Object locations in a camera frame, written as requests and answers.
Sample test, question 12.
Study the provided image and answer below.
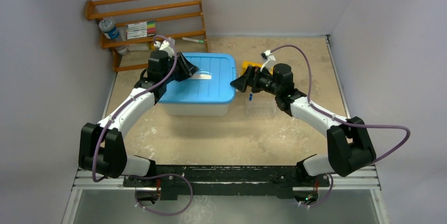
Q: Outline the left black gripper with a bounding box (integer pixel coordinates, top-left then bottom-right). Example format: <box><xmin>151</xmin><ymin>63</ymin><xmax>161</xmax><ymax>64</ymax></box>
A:
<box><xmin>162</xmin><ymin>53</ymin><xmax>198</xmax><ymax>84</ymax></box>

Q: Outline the yellow test tube rack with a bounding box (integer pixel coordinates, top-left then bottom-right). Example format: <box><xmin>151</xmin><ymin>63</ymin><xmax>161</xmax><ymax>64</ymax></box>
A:
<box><xmin>240</xmin><ymin>61</ymin><xmax>262</xmax><ymax>75</ymax></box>

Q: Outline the white plastic bin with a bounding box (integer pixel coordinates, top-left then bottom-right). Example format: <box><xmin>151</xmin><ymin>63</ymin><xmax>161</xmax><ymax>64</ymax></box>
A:
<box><xmin>161</xmin><ymin>103</ymin><xmax>230</xmax><ymax>116</ymax></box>

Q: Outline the blue plastic lid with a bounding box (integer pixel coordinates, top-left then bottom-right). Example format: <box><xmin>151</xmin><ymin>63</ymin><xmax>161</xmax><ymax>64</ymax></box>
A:
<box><xmin>159</xmin><ymin>53</ymin><xmax>236</xmax><ymax>104</ymax></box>

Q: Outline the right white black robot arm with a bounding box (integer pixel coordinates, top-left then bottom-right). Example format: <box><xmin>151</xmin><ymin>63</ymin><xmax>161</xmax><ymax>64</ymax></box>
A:
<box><xmin>230</xmin><ymin>63</ymin><xmax>376</xmax><ymax>186</ymax></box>

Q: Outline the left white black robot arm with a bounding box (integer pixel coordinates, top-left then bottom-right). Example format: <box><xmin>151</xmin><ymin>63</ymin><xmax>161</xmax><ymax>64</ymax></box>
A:
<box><xmin>79</xmin><ymin>50</ymin><xmax>199</xmax><ymax>187</ymax></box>

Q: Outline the clear well plate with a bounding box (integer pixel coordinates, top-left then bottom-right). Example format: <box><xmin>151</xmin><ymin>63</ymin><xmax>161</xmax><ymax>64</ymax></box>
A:
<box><xmin>245</xmin><ymin>98</ymin><xmax>276</xmax><ymax>119</ymax></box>

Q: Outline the coloured marker pen set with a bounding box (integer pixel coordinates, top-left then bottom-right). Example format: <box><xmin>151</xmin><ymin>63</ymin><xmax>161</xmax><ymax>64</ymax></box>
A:
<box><xmin>125</xmin><ymin>21</ymin><xmax>157</xmax><ymax>40</ymax></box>

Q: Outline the small clear capped bottle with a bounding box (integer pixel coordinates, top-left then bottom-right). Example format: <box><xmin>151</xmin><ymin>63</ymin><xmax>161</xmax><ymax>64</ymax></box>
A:
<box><xmin>115</xmin><ymin>45</ymin><xmax>129</xmax><ymax>55</ymax></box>

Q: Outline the white green marker pen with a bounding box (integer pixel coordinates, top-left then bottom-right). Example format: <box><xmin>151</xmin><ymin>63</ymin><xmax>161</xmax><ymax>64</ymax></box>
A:
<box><xmin>182</xmin><ymin>37</ymin><xmax>205</xmax><ymax>44</ymax></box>

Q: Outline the wooden shelf rack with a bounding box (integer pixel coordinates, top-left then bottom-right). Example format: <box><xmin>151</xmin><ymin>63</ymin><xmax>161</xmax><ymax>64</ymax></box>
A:
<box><xmin>84</xmin><ymin>0</ymin><xmax>209</xmax><ymax>73</ymax></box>

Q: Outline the blue label round container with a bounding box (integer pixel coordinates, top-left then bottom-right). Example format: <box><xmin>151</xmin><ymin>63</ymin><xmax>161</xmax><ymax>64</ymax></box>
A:
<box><xmin>98</xmin><ymin>18</ymin><xmax>120</xmax><ymax>40</ymax></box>

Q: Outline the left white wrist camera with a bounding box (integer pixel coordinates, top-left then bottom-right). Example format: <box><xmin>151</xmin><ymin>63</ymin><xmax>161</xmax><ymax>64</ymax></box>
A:
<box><xmin>153</xmin><ymin>37</ymin><xmax>176</xmax><ymax>57</ymax></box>

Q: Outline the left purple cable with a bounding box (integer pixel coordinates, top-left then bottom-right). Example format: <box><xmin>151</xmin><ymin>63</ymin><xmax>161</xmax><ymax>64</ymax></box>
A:
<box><xmin>91</xmin><ymin>35</ymin><xmax>194</xmax><ymax>217</ymax></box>

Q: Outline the purple cable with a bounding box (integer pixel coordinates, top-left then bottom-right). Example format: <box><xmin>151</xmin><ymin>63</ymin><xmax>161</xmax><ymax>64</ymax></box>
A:
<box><xmin>91</xmin><ymin>35</ymin><xmax>194</xmax><ymax>217</ymax></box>
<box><xmin>265</xmin><ymin>44</ymin><xmax>411</xmax><ymax>209</ymax></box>

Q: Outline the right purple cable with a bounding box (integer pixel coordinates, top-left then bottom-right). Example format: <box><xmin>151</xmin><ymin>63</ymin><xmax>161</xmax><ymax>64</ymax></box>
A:
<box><xmin>265</xmin><ymin>44</ymin><xmax>411</xmax><ymax>209</ymax></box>

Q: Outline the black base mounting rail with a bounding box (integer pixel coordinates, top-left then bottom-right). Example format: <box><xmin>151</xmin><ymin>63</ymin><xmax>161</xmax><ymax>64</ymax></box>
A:
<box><xmin>72</xmin><ymin>161</ymin><xmax>381</xmax><ymax>202</ymax></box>

